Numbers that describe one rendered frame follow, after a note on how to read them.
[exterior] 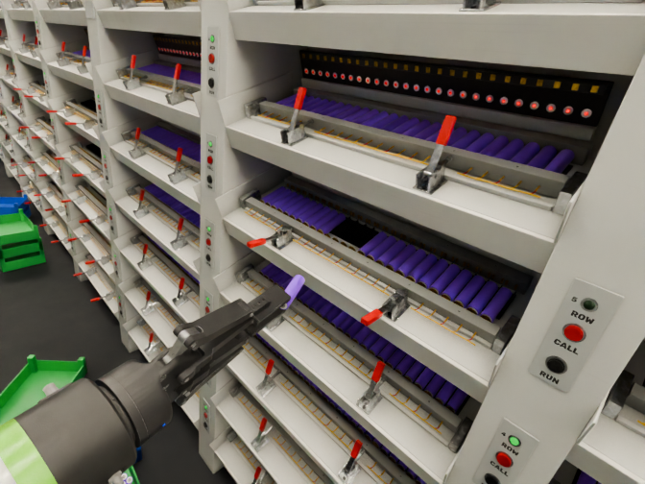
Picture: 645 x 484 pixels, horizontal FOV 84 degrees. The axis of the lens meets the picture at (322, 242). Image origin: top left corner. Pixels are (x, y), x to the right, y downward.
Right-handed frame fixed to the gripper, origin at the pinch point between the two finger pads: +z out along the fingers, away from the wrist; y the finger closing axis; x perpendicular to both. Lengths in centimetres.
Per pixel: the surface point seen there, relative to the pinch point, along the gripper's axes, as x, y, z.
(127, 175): -92, 42, 35
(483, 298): 22.1, -8.4, 20.8
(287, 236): -11.6, 4.2, 19.6
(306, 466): 16, 58, 16
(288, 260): -7.8, 5.7, 16.1
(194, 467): -12, 100, 9
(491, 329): 24.8, -8.3, 15.6
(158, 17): -67, -17, 29
